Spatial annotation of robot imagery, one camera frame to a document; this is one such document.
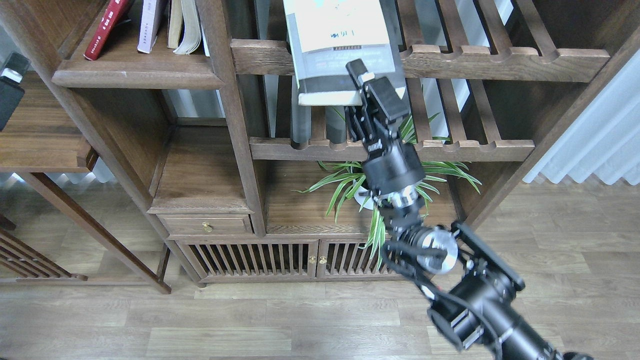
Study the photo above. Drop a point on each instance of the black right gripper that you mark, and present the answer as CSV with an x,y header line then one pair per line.
x,y
391,165

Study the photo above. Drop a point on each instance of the green spider plant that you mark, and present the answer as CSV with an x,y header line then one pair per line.
x,y
344,174

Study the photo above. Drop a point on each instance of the white pleated curtain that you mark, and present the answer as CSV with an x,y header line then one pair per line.
x,y
604,140

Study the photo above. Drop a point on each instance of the white plant pot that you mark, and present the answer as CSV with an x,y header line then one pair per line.
x,y
362,193

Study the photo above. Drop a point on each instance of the beige upright book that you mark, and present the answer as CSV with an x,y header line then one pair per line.
x,y
174,24

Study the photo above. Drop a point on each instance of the dark wooden bookshelf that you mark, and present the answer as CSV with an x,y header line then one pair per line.
x,y
198,139

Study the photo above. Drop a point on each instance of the red cover book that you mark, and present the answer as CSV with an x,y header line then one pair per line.
x,y
116,13

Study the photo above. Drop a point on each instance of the white lavender book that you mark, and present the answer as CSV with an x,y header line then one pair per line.
x,y
151,16

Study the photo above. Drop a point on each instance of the dark wooden side table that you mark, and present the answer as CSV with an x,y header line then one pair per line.
x,y
71,229

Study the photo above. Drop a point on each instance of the open-paged upright book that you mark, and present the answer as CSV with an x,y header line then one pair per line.
x,y
192,32

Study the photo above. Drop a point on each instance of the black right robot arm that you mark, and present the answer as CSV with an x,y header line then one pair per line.
x,y
471,289

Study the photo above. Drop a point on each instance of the yellow and black book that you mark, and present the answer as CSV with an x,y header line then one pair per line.
x,y
325,35

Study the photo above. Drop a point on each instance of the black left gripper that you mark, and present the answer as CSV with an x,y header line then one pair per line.
x,y
12,72

